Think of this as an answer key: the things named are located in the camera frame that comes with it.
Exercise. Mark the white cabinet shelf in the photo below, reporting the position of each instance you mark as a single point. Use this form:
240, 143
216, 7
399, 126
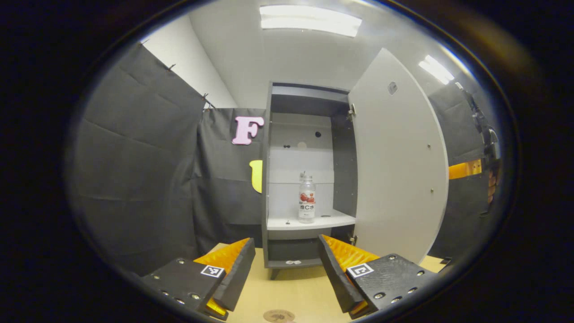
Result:
323, 220

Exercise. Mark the black backdrop cloth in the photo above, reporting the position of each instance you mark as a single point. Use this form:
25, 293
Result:
134, 157

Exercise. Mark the light grey cabinet door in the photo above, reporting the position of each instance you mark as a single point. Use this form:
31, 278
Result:
394, 170

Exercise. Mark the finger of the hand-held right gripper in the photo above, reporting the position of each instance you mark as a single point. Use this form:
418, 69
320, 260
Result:
466, 169

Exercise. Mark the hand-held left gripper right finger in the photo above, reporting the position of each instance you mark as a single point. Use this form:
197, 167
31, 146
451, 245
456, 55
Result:
336, 278

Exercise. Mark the clear red label bottle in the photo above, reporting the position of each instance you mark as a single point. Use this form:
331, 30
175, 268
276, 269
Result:
306, 211

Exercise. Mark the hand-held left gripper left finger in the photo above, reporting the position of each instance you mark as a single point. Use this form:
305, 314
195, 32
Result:
240, 273

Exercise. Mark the large ceiling light panel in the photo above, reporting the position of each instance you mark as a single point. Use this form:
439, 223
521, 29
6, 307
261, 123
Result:
309, 20

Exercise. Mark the dark grey cabinet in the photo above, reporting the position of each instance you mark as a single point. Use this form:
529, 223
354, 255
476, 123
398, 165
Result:
344, 170

